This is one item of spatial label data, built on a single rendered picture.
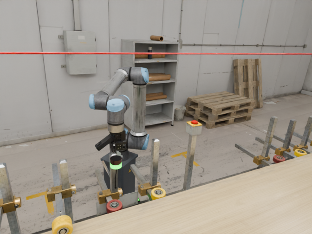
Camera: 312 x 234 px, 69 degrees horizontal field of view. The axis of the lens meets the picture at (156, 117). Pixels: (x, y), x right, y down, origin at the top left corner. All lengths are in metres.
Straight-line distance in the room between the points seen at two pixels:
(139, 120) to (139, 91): 0.25
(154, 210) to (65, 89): 2.96
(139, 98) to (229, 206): 1.05
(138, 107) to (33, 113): 2.33
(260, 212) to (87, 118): 3.30
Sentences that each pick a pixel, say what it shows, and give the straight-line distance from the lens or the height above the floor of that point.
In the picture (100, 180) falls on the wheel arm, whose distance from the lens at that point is 1.49.
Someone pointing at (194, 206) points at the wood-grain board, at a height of 0.90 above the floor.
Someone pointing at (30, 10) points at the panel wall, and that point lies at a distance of 3.72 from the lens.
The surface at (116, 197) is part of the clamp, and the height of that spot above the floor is 0.84.
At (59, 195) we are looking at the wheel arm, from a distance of 1.27.
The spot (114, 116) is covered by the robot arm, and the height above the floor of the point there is 1.31.
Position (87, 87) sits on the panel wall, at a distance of 3.95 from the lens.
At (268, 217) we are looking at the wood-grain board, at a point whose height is 0.90.
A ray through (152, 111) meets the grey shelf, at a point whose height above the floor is 0.18.
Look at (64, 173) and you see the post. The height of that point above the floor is 1.06.
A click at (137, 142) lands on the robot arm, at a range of 2.02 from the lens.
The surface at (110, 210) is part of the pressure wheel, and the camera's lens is 1.23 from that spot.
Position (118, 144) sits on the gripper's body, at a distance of 1.29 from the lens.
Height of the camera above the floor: 1.75
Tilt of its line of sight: 21 degrees down
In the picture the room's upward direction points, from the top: 3 degrees clockwise
